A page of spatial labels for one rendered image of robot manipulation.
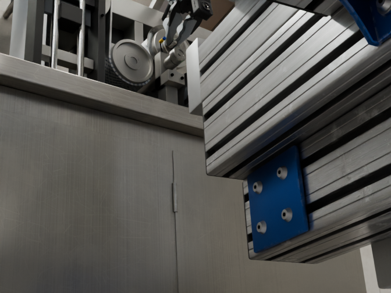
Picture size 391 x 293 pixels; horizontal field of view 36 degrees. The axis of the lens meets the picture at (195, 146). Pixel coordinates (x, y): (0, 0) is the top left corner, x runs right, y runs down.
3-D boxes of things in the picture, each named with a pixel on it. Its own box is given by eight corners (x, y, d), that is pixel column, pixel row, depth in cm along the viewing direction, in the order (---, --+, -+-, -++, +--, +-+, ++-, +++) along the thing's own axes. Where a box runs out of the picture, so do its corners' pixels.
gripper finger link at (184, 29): (175, 43, 165) (188, 12, 162) (184, 52, 161) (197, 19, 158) (165, 41, 164) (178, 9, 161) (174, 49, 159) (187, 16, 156)
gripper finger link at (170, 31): (161, 39, 163) (177, 8, 160) (170, 47, 158) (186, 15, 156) (151, 35, 161) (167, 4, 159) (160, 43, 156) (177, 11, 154)
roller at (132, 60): (112, 74, 147) (112, 32, 152) (66, 115, 166) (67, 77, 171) (154, 87, 154) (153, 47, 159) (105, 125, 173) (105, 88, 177)
